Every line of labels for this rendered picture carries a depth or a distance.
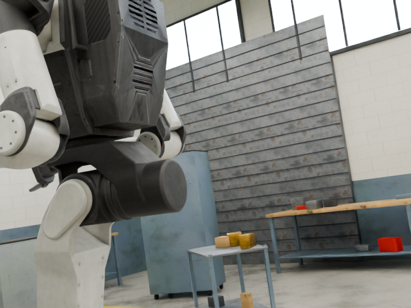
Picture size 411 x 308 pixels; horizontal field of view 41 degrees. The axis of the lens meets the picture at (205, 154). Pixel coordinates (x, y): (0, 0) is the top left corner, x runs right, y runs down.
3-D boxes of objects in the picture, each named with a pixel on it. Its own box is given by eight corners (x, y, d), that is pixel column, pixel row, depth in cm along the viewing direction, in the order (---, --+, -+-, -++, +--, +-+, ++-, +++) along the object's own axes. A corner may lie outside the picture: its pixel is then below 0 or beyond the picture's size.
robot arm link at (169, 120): (200, 143, 146) (165, 68, 148) (175, 148, 134) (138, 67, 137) (168, 161, 151) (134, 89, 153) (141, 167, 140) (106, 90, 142)
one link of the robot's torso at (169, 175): (192, 210, 120) (181, 131, 121) (164, 216, 108) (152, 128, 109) (88, 223, 131) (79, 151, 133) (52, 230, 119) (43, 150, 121)
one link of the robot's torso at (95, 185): (140, 217, 126) (134, 166, 127) (106, 223, 113) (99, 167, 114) (94, 223, 131) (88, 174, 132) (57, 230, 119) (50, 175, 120)
